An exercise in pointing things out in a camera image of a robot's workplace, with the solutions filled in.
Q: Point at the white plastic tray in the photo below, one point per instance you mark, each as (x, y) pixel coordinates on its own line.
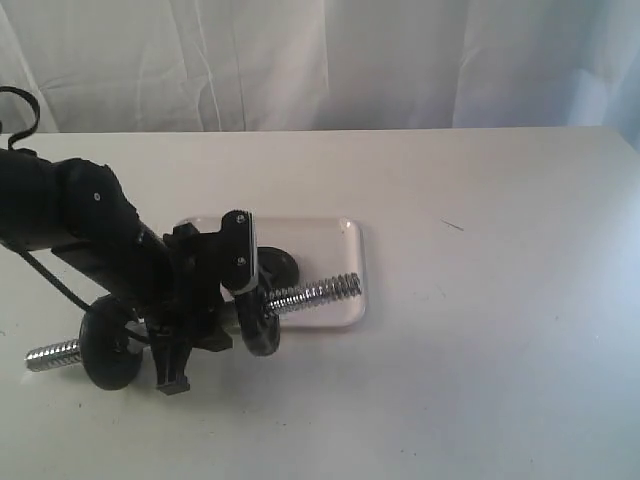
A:
(322, 248)

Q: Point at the silver threaded dumbbell bar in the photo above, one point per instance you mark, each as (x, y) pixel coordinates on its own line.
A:
(278, 301)

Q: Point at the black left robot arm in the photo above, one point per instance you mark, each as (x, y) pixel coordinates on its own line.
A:
(78, 211)

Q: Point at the white backdrop curtain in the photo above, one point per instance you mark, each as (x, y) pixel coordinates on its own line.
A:
(118, 66)

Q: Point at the black weight plate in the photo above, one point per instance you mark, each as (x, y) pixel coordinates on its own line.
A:
(260, 328)
(278, 268)
(104, 345)

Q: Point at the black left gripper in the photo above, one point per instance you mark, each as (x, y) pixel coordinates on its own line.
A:
(177, 290)

